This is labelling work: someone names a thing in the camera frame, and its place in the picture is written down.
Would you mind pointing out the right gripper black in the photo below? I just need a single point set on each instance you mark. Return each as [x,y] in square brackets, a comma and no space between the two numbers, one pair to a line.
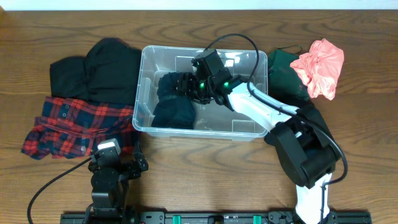
[189,91]

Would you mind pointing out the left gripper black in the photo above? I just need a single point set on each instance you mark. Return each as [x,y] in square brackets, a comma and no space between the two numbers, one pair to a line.
[131,165]

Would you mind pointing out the dark navy garment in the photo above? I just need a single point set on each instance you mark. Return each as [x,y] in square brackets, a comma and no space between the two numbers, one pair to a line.
[172,110]

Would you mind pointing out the dark green garment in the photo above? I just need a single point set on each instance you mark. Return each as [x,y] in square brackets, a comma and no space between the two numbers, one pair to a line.
[284,83]

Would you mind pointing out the black garment with tape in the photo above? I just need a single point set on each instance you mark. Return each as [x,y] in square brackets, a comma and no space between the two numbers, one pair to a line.
[307,125]

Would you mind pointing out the coral pink garment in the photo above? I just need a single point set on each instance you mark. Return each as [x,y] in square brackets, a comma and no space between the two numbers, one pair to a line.
[319,69]

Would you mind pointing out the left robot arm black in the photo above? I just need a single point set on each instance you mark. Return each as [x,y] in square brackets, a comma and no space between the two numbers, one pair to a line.
[111,176]

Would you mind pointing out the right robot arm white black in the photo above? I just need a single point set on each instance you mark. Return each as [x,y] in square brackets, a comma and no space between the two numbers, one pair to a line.
[306,150]

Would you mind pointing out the clear plastic storage bin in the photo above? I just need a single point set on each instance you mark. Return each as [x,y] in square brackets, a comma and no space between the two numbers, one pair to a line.
[212,120]

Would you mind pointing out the red plaid flannel shirt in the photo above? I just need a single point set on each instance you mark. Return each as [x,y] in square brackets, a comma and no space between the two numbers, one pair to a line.
[70,128]

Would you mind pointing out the black folded hoodie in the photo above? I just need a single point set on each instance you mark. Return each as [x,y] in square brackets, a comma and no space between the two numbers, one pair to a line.
[108,73]

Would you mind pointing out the black mounting rail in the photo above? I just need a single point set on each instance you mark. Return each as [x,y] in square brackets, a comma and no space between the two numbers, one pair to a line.
[191,218]

